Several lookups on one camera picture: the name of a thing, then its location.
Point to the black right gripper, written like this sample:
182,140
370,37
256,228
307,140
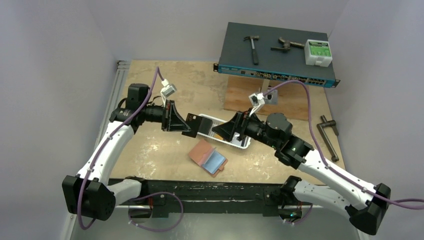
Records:
240,122

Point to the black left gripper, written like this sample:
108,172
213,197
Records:
171,120

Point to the tan leather card holder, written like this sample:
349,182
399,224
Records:
208,158

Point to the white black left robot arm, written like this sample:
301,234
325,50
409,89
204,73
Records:
88,193

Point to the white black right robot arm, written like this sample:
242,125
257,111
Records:
365,208

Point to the gold magnetic stripe card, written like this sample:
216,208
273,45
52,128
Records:
217,136

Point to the white plastic basket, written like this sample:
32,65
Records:
218,130

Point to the plywood board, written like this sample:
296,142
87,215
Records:
289,99

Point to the small hammer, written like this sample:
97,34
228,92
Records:
254,53

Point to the white green electrical box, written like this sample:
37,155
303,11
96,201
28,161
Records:
317,53

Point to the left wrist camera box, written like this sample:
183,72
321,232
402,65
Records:
167,90

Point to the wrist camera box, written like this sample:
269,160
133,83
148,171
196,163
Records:
258,101
167,90

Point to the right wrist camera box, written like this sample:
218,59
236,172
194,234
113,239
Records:
258,101

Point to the grey metal stand bracket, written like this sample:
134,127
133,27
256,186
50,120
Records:
270,98

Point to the aluminium frame rails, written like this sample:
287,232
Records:
304,191

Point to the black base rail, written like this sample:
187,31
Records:
207,197

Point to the metal crank handle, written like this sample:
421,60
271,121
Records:
322,130

